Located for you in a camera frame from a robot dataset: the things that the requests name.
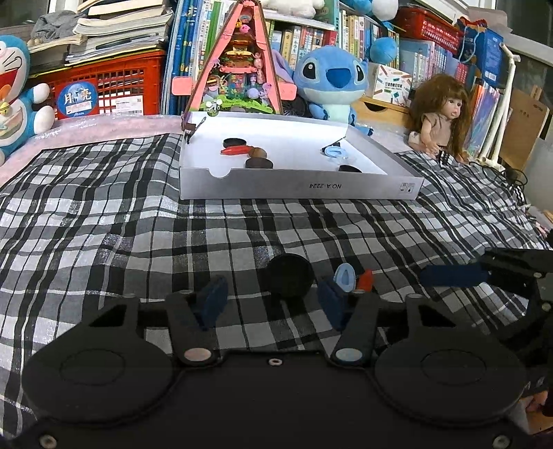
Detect black cable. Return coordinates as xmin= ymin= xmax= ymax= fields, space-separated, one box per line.
xmin=503 ymin=166 xmax=531 ymax=188

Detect grey cloth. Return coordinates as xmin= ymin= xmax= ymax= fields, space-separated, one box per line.
xmin=31 ymin=12 xmax=84 ymax=42

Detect blue white cat plush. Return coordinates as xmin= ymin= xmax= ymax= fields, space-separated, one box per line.
xmin=0 ymin=35 xmax=55 ymax=167

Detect blue round plush toy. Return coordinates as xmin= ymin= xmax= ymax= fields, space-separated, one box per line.
xmin=345 ymin=0 xmax=401 ymax=64

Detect leaning colourful books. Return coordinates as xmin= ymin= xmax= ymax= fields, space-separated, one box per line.
xmin=463 ymin=79 xmax=503 ymax=161

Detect white cardboard box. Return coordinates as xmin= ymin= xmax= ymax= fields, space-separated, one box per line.
xmin=178 ymin=111 xmax=425 ymax=201

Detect white plastic rack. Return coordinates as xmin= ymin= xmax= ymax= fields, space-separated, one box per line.
xmin=474 ymin=42 xmax=520 ymax=168

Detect wooden drawer box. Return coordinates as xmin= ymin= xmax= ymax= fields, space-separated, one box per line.
xmin=358 ymin=95 xmax=412 ymax=127

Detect pink white rabbit plush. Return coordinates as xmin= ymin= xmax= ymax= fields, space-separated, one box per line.
xmin=260 ymin=0 xmax=328 ymax=19

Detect tall blue upright books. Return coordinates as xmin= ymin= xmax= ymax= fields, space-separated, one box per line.
xmin=165 ymin=0 xmax=237 ymax=116

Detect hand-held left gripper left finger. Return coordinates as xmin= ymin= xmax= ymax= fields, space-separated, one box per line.
xmin=87 ymin=275 xmax=229 ymax=369

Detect long-haired baby doll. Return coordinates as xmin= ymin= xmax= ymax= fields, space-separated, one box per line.
xmin=407 ymin=73 xmax=472 ymax=165

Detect blue toothed hair clip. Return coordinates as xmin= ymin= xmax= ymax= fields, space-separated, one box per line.
xmin=336 ymin=264 xmax=356 ymax=294

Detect stack of lying books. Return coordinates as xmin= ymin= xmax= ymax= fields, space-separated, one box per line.
xmin=27 ymin=0 xmax=174 ymax=66

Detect pink triangular miniature house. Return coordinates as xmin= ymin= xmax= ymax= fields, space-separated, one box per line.
xmin=171 ymin=0 xmax=300 ymax=117

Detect white colourful printed box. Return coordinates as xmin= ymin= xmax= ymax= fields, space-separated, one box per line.
xmin=372 ymin=63 xmax=414 ymax=107

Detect row of upright books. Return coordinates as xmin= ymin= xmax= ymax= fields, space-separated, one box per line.
xmin=263 ymin=2 xmax=476 ymax=93

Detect red plastic crate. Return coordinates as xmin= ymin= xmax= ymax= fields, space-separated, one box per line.
xmin=29 ymin=55 xmax=167 ymax=120

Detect blue gift bag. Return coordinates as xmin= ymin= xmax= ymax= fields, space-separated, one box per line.
xmin=457 ymin=16 xmax=507 ymax=84

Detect blue alien plush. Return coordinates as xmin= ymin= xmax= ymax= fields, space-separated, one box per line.
xmin=273 ymin=45 xmax=373 ymax=135

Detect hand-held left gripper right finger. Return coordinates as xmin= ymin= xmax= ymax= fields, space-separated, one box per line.
xmin=317 ymin=280 xmax=436 ymax=369

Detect black white plaid blanket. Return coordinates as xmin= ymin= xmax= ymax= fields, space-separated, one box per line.
xmin=0 ymin=133 xmax=553 ymax=434

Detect red plastic basket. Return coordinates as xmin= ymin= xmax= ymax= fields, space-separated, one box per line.
xmin=392 ymin=6 xmax=466 ymax=55

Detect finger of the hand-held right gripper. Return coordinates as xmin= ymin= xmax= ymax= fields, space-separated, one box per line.
xmin=420 ymin=262 xmax=490 ymax=288

